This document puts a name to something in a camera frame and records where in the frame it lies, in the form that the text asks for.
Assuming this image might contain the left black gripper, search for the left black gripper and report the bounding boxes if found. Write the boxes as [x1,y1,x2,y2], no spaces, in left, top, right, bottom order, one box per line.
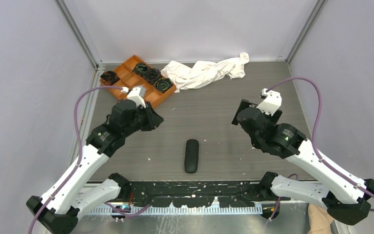
[123,101,164,137]

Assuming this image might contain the black glasses case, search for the black glasses case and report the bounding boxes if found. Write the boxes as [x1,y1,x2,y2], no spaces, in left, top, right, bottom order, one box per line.
[184,139,199,174]

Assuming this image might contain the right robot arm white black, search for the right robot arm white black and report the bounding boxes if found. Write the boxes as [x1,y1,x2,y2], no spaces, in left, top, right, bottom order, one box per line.
[232,99,374,225]

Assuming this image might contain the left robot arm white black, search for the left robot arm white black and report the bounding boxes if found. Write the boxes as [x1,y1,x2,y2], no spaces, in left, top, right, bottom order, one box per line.
[26,99,164,234]

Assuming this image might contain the black coiled item right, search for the black coiled item right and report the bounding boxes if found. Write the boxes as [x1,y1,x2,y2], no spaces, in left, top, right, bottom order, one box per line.
[154,78,173,93]

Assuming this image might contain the black coiled item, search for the black coiled item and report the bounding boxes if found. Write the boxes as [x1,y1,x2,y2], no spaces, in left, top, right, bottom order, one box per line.
[133,62,150,77]
[100,71,120,86]
[154,78,173,93]
[143,68,162,85]

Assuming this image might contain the black coiled item middle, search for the black coiled item middle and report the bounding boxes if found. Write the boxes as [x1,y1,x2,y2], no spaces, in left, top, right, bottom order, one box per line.
[143,68,162,85]

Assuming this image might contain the orange compartment tray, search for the orange compartment tray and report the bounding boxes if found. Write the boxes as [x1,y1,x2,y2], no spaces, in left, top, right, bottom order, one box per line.
[100,55,176,109]

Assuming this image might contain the white crumpled cloth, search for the white crumpled cloth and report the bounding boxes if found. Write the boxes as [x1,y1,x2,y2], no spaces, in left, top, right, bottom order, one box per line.
[161,52,250,93]

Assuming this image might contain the black coiled item top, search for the black coiled item top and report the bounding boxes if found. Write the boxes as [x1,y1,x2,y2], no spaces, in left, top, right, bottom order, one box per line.
[133,62,150,77]

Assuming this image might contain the black coiled item far left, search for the black coiled item far left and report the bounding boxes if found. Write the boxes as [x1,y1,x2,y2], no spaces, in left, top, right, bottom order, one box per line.
[100,71,120,86]

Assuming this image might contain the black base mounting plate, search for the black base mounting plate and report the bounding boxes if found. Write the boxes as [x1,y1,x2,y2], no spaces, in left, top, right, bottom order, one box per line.
[111,181,277,208]

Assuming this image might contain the beige cloth bottom right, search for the beige cloth bottom right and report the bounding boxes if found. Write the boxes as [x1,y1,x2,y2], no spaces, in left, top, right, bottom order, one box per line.
[308,204,334,234]

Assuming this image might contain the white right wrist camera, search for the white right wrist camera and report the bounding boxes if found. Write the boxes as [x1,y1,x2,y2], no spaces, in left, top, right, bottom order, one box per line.
[256,88,282,116]

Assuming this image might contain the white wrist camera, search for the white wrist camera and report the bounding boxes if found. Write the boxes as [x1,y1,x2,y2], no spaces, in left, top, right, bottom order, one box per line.
[256,88,282,116]
[121,85,146,108]

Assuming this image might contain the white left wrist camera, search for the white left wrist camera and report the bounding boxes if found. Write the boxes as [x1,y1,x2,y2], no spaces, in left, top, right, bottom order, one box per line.
[121,85,146,108]

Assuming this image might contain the aluminium frame rail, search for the aluminium frame rail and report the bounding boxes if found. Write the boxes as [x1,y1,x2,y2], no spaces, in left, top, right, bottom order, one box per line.
[49,63,105,206]

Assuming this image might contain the white slotted cable duct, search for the white slotted cable duct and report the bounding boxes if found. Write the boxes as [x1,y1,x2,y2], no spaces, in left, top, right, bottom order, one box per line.
[87,204,263,215]

